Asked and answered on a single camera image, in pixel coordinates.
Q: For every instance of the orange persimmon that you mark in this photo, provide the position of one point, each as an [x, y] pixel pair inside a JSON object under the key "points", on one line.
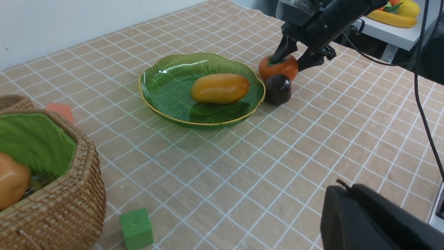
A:
{"points": [[288, 67]]}

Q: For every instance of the woven wicker basket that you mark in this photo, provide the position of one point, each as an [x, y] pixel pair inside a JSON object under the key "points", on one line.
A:
{"points": [[68, 211]]}

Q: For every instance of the green foam cube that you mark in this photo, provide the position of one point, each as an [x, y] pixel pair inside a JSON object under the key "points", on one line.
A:
{"points": [[136, 229]]}

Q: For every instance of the yellow toy lemon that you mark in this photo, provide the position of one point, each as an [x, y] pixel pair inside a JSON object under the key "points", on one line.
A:
{"points": [[408, 8]]}

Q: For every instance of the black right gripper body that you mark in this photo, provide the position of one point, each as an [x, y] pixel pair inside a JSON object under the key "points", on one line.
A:
{"points": [[325, 25]]}

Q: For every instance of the yellow toy banana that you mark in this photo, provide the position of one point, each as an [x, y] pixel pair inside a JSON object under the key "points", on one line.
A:
{"points": [[392, 19]]}

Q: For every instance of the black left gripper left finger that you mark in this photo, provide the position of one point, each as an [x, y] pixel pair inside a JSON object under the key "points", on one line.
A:
{"points": [[347, 225]]}

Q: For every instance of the green glass leaf plate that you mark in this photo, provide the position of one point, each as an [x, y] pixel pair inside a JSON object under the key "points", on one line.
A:
{"points": [[165, 89]]}

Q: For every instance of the dark purple mangosteen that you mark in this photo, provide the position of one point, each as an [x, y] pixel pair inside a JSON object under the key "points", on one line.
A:
{"points": [[278, 89]]}

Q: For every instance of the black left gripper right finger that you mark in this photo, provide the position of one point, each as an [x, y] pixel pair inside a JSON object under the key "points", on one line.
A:
{"points": [[400, 229]]}

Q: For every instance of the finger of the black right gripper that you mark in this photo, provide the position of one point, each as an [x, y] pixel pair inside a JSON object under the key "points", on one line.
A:
{"points": [[313, 58], [287, 46]]}

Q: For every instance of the orange brown potato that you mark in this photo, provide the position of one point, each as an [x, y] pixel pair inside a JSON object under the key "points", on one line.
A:
{"points": [[14, 181]]}

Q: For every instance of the yellow orange mango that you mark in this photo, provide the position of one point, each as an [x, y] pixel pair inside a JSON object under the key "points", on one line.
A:
{"points": [[221, 88]]}

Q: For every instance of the white side table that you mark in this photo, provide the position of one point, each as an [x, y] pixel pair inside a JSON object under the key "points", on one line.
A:
{"points": [[395, 27]]}

